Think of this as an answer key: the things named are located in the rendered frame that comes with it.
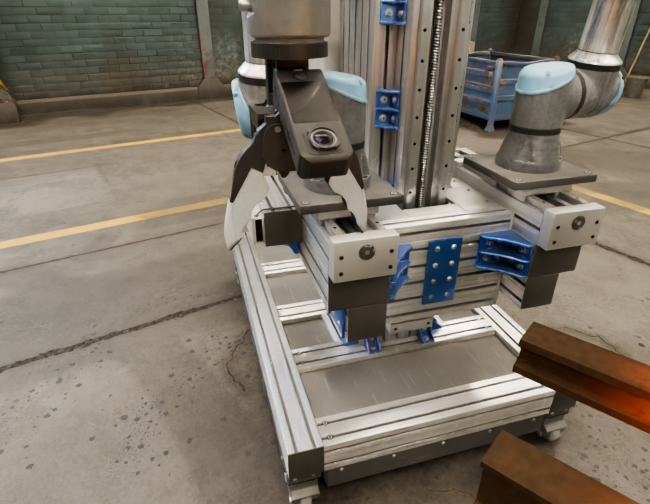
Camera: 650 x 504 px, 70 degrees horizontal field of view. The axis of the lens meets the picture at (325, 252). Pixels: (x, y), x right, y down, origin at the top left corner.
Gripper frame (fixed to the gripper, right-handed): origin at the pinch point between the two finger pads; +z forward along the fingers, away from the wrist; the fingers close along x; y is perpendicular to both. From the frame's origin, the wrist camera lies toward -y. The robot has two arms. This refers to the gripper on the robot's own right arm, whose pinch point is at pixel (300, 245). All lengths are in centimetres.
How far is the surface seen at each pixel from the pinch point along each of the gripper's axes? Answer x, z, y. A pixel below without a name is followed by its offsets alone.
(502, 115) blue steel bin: -312, 78, 386
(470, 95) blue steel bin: -297, 64, 428
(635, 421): -14.7, 0.4, -29.1
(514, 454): -3.7, -2.8, -31.0
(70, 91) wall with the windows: 146, 69, 627
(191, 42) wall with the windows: -9, 18, 669
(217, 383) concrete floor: 12, 93, 84
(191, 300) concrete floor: 19, 93, 140
